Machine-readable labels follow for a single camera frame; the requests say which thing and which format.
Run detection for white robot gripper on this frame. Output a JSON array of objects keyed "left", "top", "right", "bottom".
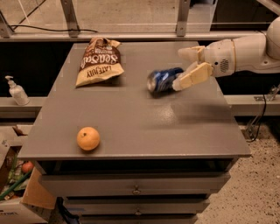
[{"left": 172, "top": 39, "right": 235, "bottom": 91}]

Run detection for cardboard box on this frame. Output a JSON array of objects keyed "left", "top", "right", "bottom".
[{"left": 0, "top": 126, "right": 56, "bottom": 224}]

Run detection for top drawer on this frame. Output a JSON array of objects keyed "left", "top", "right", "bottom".
[{"left": 40, "top": 172, "right": 230, "bottom": 197}]

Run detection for middle drawer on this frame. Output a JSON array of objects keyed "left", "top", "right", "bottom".
[{"left": 64, "top": 198, "right": 210, "bottom": 215}]

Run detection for orange fruit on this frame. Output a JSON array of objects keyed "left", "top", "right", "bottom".
[{"left": 76, "top": 127, "right": 101, "bottom": 151}]

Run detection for drawer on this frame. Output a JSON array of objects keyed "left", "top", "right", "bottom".
[
  {"left": 64, "top": 198, "right": 210, "bottom": 215},
  {"left": 40, "top": 172, "right": 230, "bottom": 197}
]

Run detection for small red fruit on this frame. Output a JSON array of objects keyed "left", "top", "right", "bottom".
[{"left": 21, "top": 161, "right": 34, "bottom": 173}]

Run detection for white pump bottle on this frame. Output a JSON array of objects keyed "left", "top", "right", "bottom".
[{"left": 5, "top": 75, "right": 30, "bottom": 106}]

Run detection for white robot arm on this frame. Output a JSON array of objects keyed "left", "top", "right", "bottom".
[{"left": 172, "top": 17, "right": 280, "bottom": 91}]

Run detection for black cable on floor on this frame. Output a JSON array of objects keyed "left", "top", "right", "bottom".
[{"left": 246, "top": 93, "right": 268, "bottom": 144}]

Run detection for grey drawer cabinet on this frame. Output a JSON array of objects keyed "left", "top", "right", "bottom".
[{"left": 20, "top": 42, "right": 250, "bottom": 224}]

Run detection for black cable on ledge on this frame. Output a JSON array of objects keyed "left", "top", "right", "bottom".
[{"left": 8, "top": 24, "right": 100, "bottom": 34}]

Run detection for blue pepsi can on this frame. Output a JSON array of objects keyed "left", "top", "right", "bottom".
[{"left": 147, "top": 67, "right": 184, "bottom": 93}]

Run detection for metal window frame rail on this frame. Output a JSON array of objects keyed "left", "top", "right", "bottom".
[{"left": 0, "top": 0, "right": 270, "bottom": 42}]

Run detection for brown chip bag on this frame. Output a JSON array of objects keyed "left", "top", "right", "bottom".
[{"left": 76, "top": 38, "right": 124, "bottom": 87}]

